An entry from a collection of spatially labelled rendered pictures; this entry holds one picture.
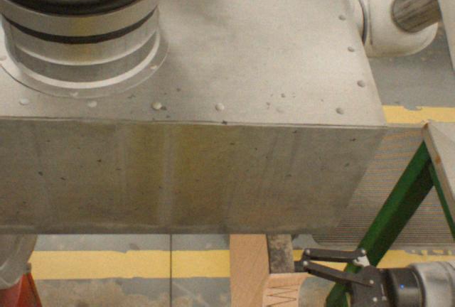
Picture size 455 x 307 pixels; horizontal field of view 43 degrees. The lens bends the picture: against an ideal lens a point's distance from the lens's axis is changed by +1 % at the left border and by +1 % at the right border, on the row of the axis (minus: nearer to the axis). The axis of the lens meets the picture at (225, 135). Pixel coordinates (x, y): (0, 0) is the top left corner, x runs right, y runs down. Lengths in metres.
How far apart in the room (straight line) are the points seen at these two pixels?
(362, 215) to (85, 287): 1.03
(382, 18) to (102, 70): 1.16
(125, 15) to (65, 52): 0.04
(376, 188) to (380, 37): 0.96
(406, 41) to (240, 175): 1.12
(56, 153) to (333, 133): 0.18
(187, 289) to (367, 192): 0.81
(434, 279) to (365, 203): 1.38
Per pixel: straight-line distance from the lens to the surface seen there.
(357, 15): 1.49
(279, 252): 0.67
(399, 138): 2.54
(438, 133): 1.27
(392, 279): 0.90
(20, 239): 0.63
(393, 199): 1.45
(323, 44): 0.43
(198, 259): 2.02
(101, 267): 2.00
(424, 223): 2.32
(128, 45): 0.36
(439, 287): 0.91
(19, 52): 0.38
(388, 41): 1.49
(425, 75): 2.87
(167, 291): 1.96
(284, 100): 0.38
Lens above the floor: 1.80
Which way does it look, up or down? 51 degrees down
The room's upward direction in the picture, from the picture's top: 10 degrees clockwise
